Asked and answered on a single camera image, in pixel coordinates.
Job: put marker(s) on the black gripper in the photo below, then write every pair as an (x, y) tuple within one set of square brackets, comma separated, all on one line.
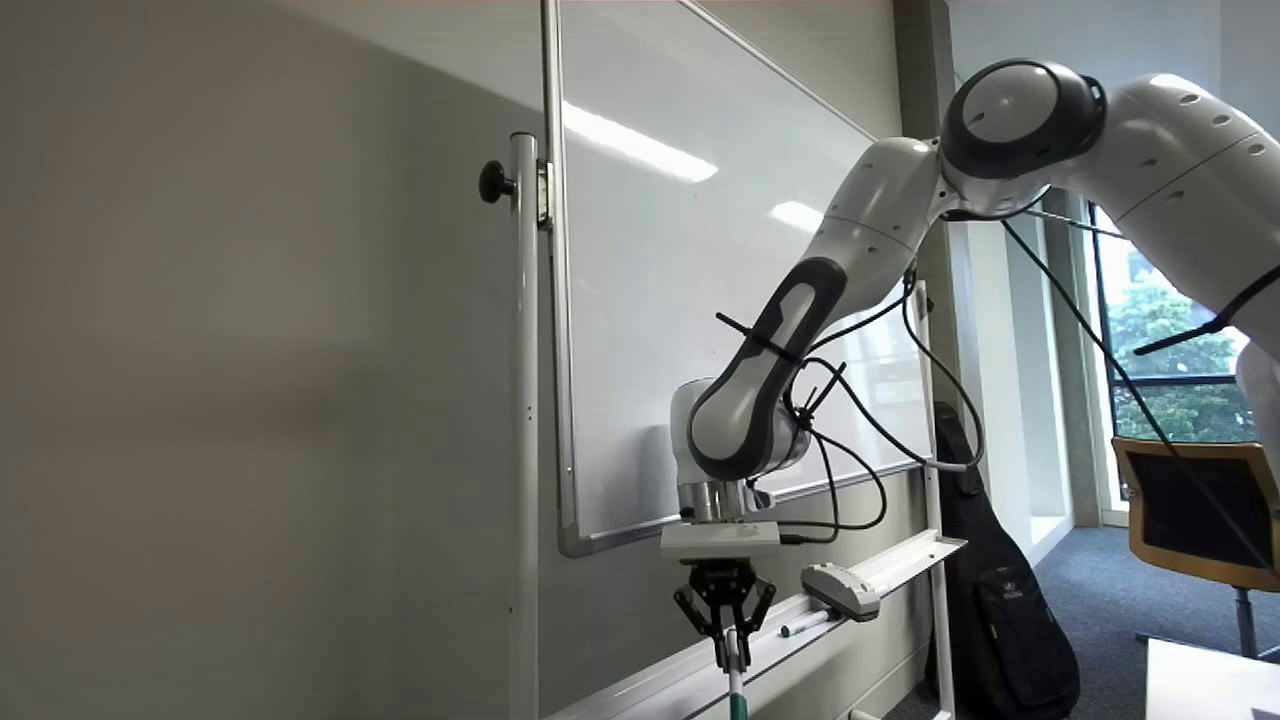
[(725, 586)]

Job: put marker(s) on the green marker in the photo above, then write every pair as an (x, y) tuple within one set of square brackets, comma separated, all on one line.
[(736, 698)]

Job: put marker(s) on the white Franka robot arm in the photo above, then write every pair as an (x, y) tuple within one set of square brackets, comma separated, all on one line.
[(1172, 147)]

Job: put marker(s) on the white marker with black cap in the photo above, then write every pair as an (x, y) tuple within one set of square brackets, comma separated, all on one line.
[(805, 621)]

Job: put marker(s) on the white whiteboard tray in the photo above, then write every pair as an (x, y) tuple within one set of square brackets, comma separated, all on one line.
[(813, 642)]

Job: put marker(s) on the grey whiteboard eraser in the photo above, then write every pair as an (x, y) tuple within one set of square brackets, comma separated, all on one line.
[(842, 589)]

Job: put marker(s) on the black guitar bag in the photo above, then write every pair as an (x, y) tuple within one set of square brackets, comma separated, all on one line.
[(1005, 613)]

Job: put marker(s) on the white whiteboard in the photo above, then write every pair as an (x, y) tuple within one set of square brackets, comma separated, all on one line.
[(643, 266)]

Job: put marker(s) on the white table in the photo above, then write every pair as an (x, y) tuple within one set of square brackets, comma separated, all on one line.
[(1204, 680)]

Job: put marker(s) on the wooden chair with black seat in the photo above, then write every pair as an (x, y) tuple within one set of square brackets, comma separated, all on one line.
[(1202, 513)]

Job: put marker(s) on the black framed window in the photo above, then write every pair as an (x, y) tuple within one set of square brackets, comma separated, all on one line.
[(1172, 385)]

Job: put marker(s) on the black stand knob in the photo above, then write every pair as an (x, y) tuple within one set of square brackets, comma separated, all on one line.
[(499, 183)]

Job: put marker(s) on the grey whiteboard stand post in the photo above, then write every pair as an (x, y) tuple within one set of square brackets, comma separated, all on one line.
[(942, 602), (526, 440)]

